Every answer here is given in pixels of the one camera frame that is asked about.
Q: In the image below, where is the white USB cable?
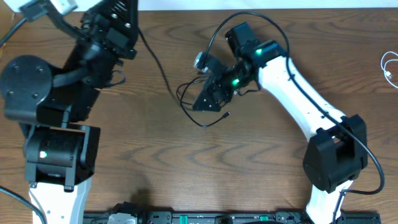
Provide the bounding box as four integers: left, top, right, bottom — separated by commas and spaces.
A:
380, 50, 398, 90

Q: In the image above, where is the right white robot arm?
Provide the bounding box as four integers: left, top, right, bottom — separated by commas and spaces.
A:
193, 22, 368, 223

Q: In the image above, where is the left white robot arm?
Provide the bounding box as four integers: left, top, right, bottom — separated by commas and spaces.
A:
1, 0, 139, 223

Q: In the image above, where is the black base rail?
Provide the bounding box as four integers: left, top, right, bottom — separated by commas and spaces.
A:
83, 202, 382, 224

